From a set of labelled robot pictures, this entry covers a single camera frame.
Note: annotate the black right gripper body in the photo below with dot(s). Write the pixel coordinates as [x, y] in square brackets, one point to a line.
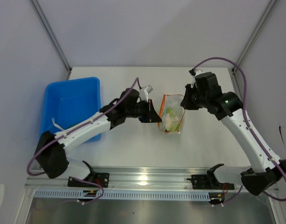
[200, 98]

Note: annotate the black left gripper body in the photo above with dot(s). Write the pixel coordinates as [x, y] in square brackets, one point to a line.
[140, 111]

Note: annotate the clear zip top bag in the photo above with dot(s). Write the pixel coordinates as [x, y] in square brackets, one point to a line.
[168, 101]

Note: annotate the white cauliflower with leaves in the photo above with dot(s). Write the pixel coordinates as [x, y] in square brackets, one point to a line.
[171, 118]

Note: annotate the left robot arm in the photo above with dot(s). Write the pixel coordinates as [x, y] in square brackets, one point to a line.
[53, 149]

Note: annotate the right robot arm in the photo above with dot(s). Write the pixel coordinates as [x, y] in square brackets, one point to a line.
[255, 183]

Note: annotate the blue plastic bin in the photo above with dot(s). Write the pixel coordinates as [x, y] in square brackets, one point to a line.
[70, 102]

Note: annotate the green onion stalk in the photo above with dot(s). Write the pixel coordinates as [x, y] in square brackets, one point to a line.
[60, 129]

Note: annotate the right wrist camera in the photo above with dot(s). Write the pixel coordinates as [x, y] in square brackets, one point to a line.
[192, 72]

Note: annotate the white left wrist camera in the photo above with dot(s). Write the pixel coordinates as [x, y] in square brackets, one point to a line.
[144, 92]

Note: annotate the aluminium mounting rail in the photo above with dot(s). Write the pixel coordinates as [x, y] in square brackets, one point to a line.
[145, 179]

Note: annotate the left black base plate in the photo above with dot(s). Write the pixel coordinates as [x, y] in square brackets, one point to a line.
[101, 179]

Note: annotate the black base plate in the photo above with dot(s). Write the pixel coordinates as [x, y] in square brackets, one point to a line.
[101, 179]
[206, 182]

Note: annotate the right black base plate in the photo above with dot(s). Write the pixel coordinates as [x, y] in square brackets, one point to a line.
[206, 182]

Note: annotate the white slotted cable duct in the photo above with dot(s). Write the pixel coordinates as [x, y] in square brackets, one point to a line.
[130, 195]

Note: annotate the right aluminium frame post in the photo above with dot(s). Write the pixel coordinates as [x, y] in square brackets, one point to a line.
[252, 46]

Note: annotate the aluminium frame post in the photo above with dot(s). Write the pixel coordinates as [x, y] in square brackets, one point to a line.
[252, 46]
[51, 35]

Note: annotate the left aluminium frame post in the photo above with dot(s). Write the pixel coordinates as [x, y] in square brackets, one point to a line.
[51, 35]

